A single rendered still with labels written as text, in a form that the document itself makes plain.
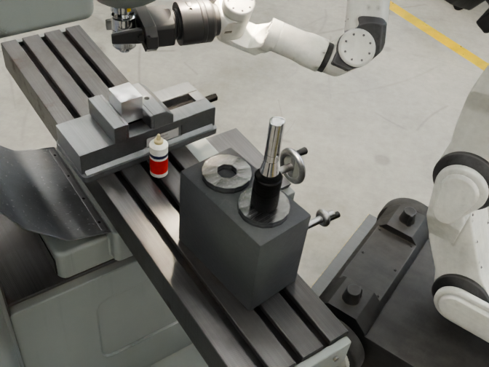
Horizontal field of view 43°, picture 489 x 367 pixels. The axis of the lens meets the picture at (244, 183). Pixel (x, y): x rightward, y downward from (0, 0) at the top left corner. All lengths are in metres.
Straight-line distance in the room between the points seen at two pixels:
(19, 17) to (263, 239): 0.52
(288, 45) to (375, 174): 1.67
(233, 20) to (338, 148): 1.78
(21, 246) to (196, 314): 0.55
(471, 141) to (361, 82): 2.18
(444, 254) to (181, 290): 0.68
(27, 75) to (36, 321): 0.63
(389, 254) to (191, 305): 0.78
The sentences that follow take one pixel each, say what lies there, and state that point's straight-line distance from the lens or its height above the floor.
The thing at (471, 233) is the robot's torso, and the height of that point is 0.88.
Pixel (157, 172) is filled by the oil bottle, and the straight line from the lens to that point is 1.36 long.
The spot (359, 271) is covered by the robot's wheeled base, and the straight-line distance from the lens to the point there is 1.71.
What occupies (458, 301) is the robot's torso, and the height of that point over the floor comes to 0.71.
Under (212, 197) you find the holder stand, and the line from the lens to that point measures 1.07.
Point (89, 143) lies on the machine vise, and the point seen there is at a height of 1.00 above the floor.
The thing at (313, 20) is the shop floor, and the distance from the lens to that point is 4.00.
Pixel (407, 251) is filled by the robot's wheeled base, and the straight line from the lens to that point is 1.80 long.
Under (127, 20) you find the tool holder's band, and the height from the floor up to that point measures 1.27.
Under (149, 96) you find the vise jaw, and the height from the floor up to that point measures 1.04.
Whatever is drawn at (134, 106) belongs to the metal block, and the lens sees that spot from 1.36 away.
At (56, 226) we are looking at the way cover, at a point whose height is 0.89.
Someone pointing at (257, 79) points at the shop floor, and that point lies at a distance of 3.36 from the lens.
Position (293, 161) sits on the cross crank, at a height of 0.66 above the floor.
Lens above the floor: 1.88
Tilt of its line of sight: 44 degrees down
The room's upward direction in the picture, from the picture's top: 7 degrees clockwise
